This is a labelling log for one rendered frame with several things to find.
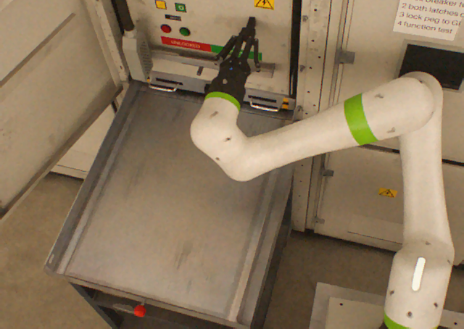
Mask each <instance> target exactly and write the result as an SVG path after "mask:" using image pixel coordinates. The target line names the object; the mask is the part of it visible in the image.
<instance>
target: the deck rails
mask: <svg viewBox="0 0 464 329"><path fill-rule="evenodd" d="M145 95H146V93H145V92H140V91H137V89H136V84H135V82H134V79H132V81H131V83H130V85H129V88H128V90H127V92H126V94H125V96H124V98H123V99H122V101H121V103H120V106H119V108H118V110H117V112H116V114H115V116H114V119H113V121H112V123H111V125H110V127H109V130H108V131H107V134H106V135H105V138H104V140H103V142H102V143H101V145H100V147H99V150H98V151H97V153H96V156H95V158H94V160H93V162H92V164H91V167H90V169H89V171H88V174H87V176H86V178H85V180H84V181H83V184H82V186H81V187H80V191H79V193H78V194H77V196H76V197H75V200H74V202H73V203H72V206H71V207H70V211H69V213H68V215H67V217H66V219H65V221H64V223H63V225H62V228H61V230H60V232H59V235H58V236H57V239H56V241H55V242H54V245H53V247H52V249H51V251H50V253H49V256H48V258H47V260H46V263H45V265H46V266H47V267H48V268H49V269H50V270H51V271H52V272H55V273H58V274H61V275H64V273H65V270H66V269H67V266H68V264H69V262H70V259H71V257H72V256H73V254H74V253H75V249H76V247H77V245H78V242H79V240H80V238H81V236H82V235H83V231H84V229H85V227H86V224H87V222H88V220H89V218H90V216H91V213H92V212H93V210H94V206H95V204H96V202H97V199H98V198H99V195H100V193H101V191H102V189H103V188H104V185H105V183H106V181H107V178H108V177H109V174H110V172H111V170H112V167H113V164H114V163H115V160H116V159H117V155H118V154H119V152H120V149H121V146H122V144H123V142H124V140H125V139H126V137H127V135H128V132H129V130H130V128H131V125H132V124H133V121H134V119H135V117H136V114H137V112H138V110H139V107H140V105H141V102H142V101H143V99H144V97H145ZM294 118H295V109H294V113H293V116H292V119H291V120H284V121H283V126H282V127H284V126H287V125H290V124H292V123H295V121H294ZM283 169H284V165H283V166H281V167H278V168H275V169H274V170H271V171H269V173H268V178H267V181H266V184H265V189H264V191H263V195H262V199H261V202H260V207H258V210H257V214H256V217H255V220H254V225H253V228H252V233H251V236H250V238H249V243H248V247H247V249H246V254H245V257H244V261H243V265H242V267H241V272H239V276H238V280H237V282H236V287H235V290H234V293H233V298H232V300H231V305H230V308H229V311H228V316H227V318H226V320H227V321H231V322H235V323H238V324H241V321H242V317H243V315H244V310H245V306H246V303H247V299H248V295H249V291H250V288H251V285H252V279H253V277H254V272H255V269H256V266H257V260H258V258H260V252H261V250H262V245H263V241H264V238H265V234H266V230H267V228H268V222H269V219H270V215H271V212H272V208H273V203H274V200H275V197H276V193H278V187H279V184H280V181H281V176H282V173H283ZM52 254H54V256H53V257H52V260H51V262H50V263H49V261H50V259H51V256H52Z"/></svg>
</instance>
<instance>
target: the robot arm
mask: <svg viewBox="0 0 464 329"><path fill-rule="evenodd" d="M254 27H255V17H249V20H248V23H247V26H246V27H245V28H242V30H241V32H240V33H239V35H238V36H231V38H230V39H229V40H228V42H227V44H226V45H225V46H224V47H223V50H222V51H220V53H219V54H217V55H216V56H214V57H213V59H214V64H215V65H218V66H219V69H220V70H219V72H218V74H217V77H216V78H214V79H213V80H212V82H211V84H210V87H209V90H208V92H207V96H206V98H205V100H204V103H203V104H202V106H201V108H200V110H199V112H198V114H197V115H196V117H195V118H194V120H193V121H192V124H191V139H192V141H193V142H194V144H195V145H196V147H197V148H199V150H200V151H202V152H204V153H205V154H206V155H208V156H209V157H210V158H212V159H213V160H215V161H216V162H217V163H218V165H219V166H220V168H221V169H222V170H224V172H225V173H226V174H227V175H228V176H229V177H230V178H233V179H234V180H238V181H247V180H251V179H252V178H255V177H257V176H260V175H262V174H264V173H266V172H269V171H271V170H274V169H275V168H278V167H281V166H283V165H287V164H289V163H292V162H296V161H299V160H301V159H306V158H308V157H313V156H316V155H319V154H324V153H328V152H331V151H338V150H342V149H349V148H353V146H360V145H363V144H367V143H373V142H376V141H381V140H384V139H388V138H392V137H395V136H397V140H398V145H399V151H400V156H401V163H402V179H403V194H404V228H403V242H402V245H401V248H400V249H399V251H398V252H397V253H396V254H395V255H394V258H393V262H392V266H391V273H390V278H389V284H388V289H387V293H386V301H385V302H384V320H383V322H382V324H381V326H380V327H379V328H378V329H454V328H449V327H445V326H442V325H439V321H440V320H441V317H442V311H443V307H444V300H445V296H446V293H447V287H448V283H449V280H450V273H451V269H452V263H453V260H454V248H453V245H452V239H451V235H450V228H449V223H448V219H447V211H446V205H445V199H444V186H443V177H442V105H443V91H442V87H441V85H440V84H439V82H438V80H437V79H436V78H434V76H432V75H430V74H428V73H426V72H418V71H417V72H409V73H406V74H404V75H402V76H401V77H400V78H396V79H393V80H390V81H388V82H386V83H384V84H383V85H379V86H376V87H375V88H372V89H369V90H367V91H364V92H362V93H359V94H357V95H355V96H352V97H350V98H348V99H345V100H343V101H341V102H339V103H338V104H334V105H333V106H331V107H329V108H326V109H325V110H323V111H322V112H319V113H317V114H314V115H313V116H310V117H308V118H305V119H303V120H300V121H299V122H295V123H292V124H290V125H287V126H284V127H282V128H279V129H275V130H274V131H271V132H268V133H264V134H261V135H257V136H252V137H247V136H246V135H245V134H244V133H243V132H242V131H241V130H240V128H239V127H238V126H237V124H236V121H237V117H238V115H239V111H240V108H241V106H242V104H243V101H244V97H245V95H246V89H245V84H246V81H247V78H248V77H249V76H250V75H251V72H255V71H256V72H261V66H260V63H259V61H258V39H257V38H256V39H254V37H255V34H256V33H255V29H254ZM244 42H246V45H245V47H244V51H243V54H242V55H241V56H240V57H238V56H239V52H240V50H241V47H242V46H243V43H244ZM252 46H254V56H253V60H254V62H253V63H252V66H251V67H250V66H249V64H248V62H247V59H248V56H249V53H250V51H251V48H252ZM233 47H234V50H233V52H232V54H231V57H229V58H228V59H227V60H225V58H226V57H227V56H228V55H229V53H230V52H231V50H232V49H233ZM224 60H225V61H224Z"/></svg>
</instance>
